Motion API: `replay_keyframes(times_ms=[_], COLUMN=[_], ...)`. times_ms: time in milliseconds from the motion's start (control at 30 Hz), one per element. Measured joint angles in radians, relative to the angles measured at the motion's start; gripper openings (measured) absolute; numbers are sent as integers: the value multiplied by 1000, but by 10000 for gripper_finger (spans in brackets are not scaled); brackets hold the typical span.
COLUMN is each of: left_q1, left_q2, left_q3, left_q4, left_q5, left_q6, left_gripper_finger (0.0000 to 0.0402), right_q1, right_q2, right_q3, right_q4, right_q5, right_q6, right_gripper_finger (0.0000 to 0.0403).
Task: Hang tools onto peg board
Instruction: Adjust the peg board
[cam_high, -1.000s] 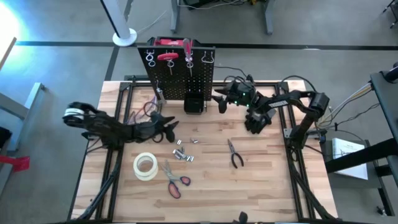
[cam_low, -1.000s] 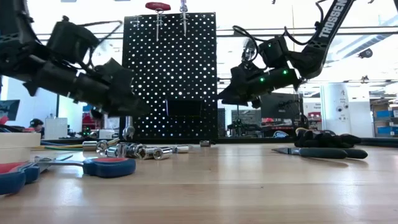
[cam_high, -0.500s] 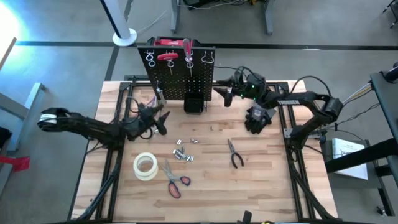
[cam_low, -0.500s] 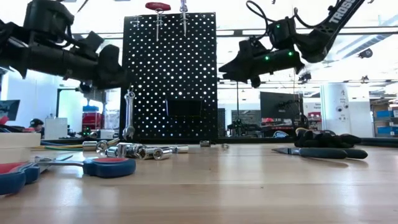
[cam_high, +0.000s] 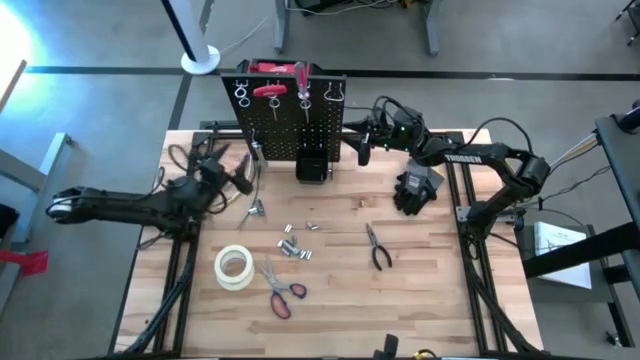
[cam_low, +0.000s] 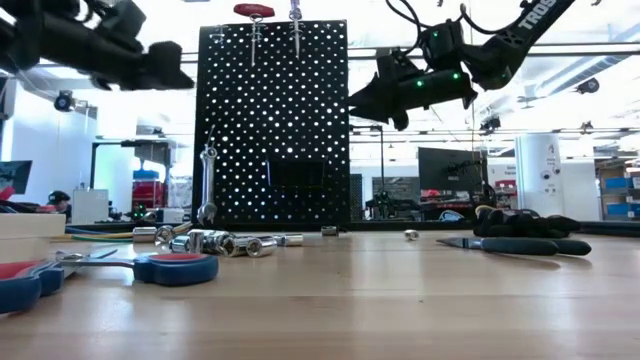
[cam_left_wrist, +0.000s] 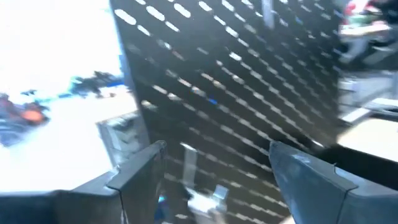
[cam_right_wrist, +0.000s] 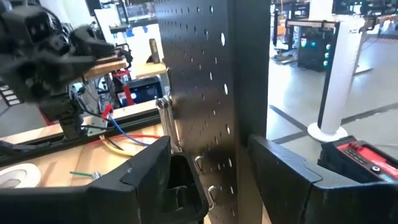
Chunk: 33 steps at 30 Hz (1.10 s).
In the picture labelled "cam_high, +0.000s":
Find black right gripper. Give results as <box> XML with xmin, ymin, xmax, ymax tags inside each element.
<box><xmin>342</xmin><ymin>107</ymin><xmax>426</xmax><ymax>168</ymax></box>

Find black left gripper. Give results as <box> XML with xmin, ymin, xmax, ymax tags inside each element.
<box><xmin>197</xmin><ymin>143</ymin><xmax>257</xmax><ymax>199</ymax></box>

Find black perforated pegboard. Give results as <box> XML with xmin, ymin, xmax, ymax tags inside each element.
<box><xmin>220</xmin><ymin>73</ymin><xmax>347</xmax><ymax>164</ymax></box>

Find red T-handle driver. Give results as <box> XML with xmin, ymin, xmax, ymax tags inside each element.
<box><xmin>252</xmin><ymin>83</ymin><xmax>289</xmax><ymax>121</ymax></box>

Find translucent red handle screwdriver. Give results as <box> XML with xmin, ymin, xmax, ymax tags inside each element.
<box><xmin>293</xmin><ymin>60</ymin><xmax>311</xmax><ymax>124</ymax></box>

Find black handled needle-nose pliers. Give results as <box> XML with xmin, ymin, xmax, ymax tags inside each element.
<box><xmin>364</xmin><ymin>222</ymin><xmax>394</xmax><ymax>272</ymax></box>

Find chrome wide U hook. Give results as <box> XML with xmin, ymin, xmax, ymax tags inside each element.
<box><xmin>323</xmin><ymin>81</ymin><xmax>346</xmax><ymax>103</ymax></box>

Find black pegboard bin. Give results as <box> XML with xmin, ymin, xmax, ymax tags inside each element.
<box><xmin>294</xmin><ymin>146</ymin><xmax>331</xmax><ymax>185</ymax></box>

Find black work gloves with tag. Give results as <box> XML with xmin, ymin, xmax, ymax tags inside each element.
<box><xmin>392</xmin><ymin>158</ymin><xmax>446</xmax><ymax>217</ymax></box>

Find red black toolbox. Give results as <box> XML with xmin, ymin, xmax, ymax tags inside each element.
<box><xmin>234</xmin><ymin>58</ymin><xmax>315</xmax><ymax>77</ymax></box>

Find white tower fan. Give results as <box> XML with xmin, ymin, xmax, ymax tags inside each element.
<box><xmin>160</xmin><ymin>0</ymin><xmax>222</xmax><ymax>76</ymax></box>

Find grey desk leg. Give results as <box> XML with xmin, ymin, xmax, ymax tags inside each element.
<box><xmin>273</xmin><ymin>0</ymin><xmax>293</xmax><ymax>55</ymax></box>
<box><xmin>423</xmin><ymin>0</ymin><xmax>444</xmax><ymax>57</ymax></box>

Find light grey bench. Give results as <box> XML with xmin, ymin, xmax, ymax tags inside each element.
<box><xmin>0</xmin><ymin>132</ymin><xmax>75</xmax><ymax>241</ymax></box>

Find small black block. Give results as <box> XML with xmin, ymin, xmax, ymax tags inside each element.
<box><xmin>382</xmin><ymin>333</ymin><xmax>401</xmax><ymax>360</ymax></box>

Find white booklet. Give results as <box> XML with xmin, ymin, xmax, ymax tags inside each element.
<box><xmin>532</xmin><ymin>220</ymin><xmax>594</xmax><ymax>290</ymax></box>

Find red floor item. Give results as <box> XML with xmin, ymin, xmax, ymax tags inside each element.
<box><xmin>0</xmin><ymin>248</ymin><xmax>50</xmax><ymax>278</ymax></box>

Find black side stand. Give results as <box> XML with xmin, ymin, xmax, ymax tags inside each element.
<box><xmin>522</xmin><ymin>98</ymin><xmax>640</xmax><ymax>349</ymax></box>

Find grey side table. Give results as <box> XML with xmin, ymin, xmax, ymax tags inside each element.
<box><xmin>514</xmin><ymin>223</ymin><xmax>617</xmax><ymax>307</ymax></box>

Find black office chair base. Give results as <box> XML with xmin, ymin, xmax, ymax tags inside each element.
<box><xmin>613</xmin><ymin>0</ymin><xmax>640</xmax><ymax>47</ymax></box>

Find green cable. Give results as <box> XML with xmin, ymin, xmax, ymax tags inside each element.
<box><xmin>238</xmin><ymin>167</ymin><xmax>262</xmax><ymax>227</ymax></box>

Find white floor cable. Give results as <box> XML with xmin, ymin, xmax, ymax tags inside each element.
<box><xmin>219</xmin><ymin>14</ymin><xmax>272</xmax><ymax>55</ymax></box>

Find black aluminium table frame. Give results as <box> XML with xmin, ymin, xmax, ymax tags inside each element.
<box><xmin>107</xmin><ymin>119</ymin><xmax>546</xmax><ymax>357</ymax></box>

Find yellow white cable bundle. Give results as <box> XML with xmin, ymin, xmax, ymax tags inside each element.
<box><xmin>537</xmin><ymin>130</ymin><xmax>614</xmax><ymax>214</ymax></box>

